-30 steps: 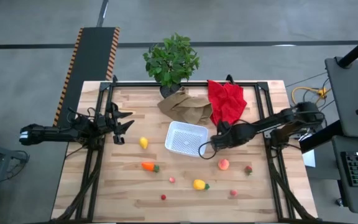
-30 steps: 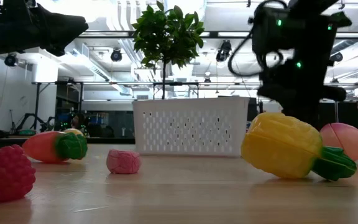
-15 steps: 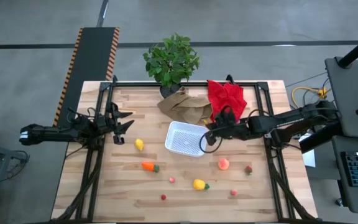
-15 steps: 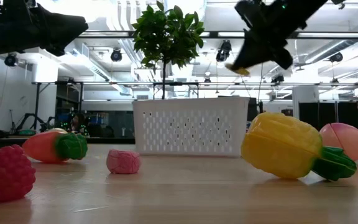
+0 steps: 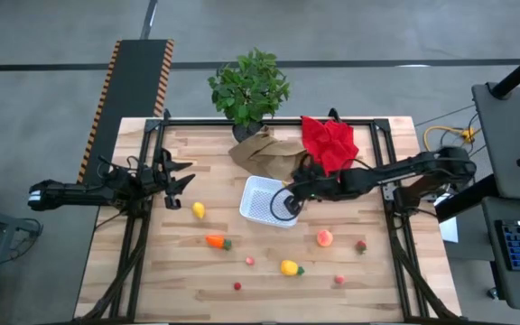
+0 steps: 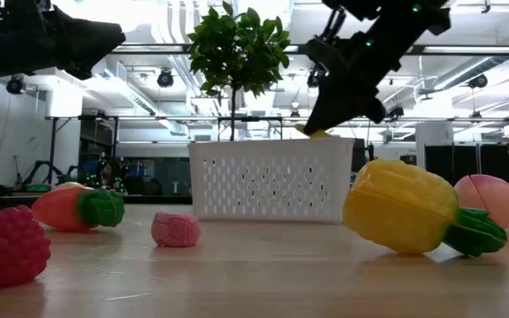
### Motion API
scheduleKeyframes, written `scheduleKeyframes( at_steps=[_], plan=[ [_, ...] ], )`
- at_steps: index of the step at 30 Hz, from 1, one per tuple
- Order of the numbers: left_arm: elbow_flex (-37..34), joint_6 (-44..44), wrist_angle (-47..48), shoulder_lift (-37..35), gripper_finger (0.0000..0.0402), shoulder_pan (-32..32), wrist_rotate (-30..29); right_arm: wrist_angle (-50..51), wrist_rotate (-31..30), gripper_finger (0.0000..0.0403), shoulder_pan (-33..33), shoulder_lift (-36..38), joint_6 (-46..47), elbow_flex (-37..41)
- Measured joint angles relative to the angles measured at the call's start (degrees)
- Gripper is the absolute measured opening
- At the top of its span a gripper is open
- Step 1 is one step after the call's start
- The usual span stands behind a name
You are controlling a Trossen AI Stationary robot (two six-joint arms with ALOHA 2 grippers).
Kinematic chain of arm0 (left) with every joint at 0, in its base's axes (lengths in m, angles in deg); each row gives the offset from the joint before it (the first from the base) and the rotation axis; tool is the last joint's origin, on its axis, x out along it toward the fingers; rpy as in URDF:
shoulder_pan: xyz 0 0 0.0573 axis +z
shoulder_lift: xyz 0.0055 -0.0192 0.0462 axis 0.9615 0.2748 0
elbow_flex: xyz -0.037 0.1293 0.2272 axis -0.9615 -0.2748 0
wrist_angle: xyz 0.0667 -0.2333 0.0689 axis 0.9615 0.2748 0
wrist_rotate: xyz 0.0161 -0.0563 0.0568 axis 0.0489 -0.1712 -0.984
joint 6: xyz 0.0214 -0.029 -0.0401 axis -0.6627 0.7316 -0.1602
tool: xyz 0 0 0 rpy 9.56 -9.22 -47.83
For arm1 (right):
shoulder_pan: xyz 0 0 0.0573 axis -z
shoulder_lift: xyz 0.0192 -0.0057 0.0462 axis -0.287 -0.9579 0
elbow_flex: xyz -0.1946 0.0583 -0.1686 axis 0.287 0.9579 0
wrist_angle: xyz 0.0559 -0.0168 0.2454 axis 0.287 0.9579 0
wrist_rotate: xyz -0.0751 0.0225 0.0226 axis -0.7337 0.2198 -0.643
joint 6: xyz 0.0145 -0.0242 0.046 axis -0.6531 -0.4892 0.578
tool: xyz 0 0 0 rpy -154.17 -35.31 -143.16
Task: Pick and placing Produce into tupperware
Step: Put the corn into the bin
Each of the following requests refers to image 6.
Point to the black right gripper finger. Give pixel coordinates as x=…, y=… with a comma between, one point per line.
x=338, y=108
x=374, y=110

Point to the white pillar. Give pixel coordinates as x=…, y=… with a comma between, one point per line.
x=433, y=141

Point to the background black robot arm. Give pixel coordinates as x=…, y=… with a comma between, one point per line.
x=38, y=168

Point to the green potted tree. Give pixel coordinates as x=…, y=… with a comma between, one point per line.
x=237, y=48

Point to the pink toy peach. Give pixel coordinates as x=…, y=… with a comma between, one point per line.
x=497, y=199

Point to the black ceiling spotlight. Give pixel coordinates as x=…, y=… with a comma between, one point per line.
x=14, y=85
x=164, y=78
x=477, y=81
x=397, y=111
x=312, y=79

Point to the small pink toy produce piece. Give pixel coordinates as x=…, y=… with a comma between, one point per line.
x=175, y=229

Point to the yellow toy pineapple green leaves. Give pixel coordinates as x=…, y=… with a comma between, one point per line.
x=396, y=207

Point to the black metal frame table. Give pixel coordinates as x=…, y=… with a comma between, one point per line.
x=250, y=119

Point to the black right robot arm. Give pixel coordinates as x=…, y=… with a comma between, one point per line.
x=382, y=9

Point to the black cabinet row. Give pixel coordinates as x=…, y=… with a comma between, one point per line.
x=466, y=168

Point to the white perforated plastic basket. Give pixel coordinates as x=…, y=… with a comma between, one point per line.
x=272, y=176

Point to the red toy raspberry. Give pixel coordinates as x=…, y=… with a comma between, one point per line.
x=9, y=247

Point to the black monitor behind basket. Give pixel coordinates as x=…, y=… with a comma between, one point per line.
x=359, y=154

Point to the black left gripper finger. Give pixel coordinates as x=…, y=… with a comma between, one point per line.
x=80, y=72
x=91, y=40

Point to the black metal frame rack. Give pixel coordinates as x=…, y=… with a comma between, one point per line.
x=53, y=146

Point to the yellow toy produce piece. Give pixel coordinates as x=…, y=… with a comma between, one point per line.
x=321, y=134

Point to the person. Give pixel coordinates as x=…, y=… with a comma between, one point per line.
x=111, y=176

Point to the orange toy carrot green top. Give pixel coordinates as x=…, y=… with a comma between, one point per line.
x=60, y=207

